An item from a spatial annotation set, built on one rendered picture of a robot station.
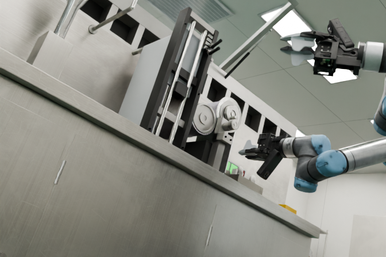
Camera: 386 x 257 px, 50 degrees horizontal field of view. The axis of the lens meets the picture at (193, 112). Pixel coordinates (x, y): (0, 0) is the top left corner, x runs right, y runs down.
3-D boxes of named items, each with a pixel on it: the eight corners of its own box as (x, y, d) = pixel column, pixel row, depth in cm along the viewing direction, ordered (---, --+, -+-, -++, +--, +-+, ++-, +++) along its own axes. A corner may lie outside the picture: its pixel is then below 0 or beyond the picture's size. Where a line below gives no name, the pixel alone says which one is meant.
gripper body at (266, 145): (269, 141, 162) (296, 139, 153) (265, 162, 158) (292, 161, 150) (257, 133, 157) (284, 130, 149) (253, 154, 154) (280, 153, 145)
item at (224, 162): (224, 172, 166) (235, 130, 173) (186, 173, 183) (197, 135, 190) (225, 173, 166) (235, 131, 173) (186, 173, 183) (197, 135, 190)
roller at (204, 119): (189, 125, 156) (198, 97, 160) (149, 131, 175) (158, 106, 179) (211, 138, 162) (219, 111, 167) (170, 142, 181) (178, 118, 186)
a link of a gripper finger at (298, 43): (278, 44, 108) (314, 51, 106) (282, 27, 111) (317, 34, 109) (276, 52, 111) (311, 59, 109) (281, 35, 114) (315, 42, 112)
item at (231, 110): (241, 112, 173) (235, 126, 169) (238, 113, 174) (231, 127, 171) (231, 101, 170) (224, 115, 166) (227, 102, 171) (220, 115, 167)
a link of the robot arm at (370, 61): (383, 36, 105) (378, 58, 111) (365, 34, 106) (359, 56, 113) (382, 58, 101) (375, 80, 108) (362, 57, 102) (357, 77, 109)
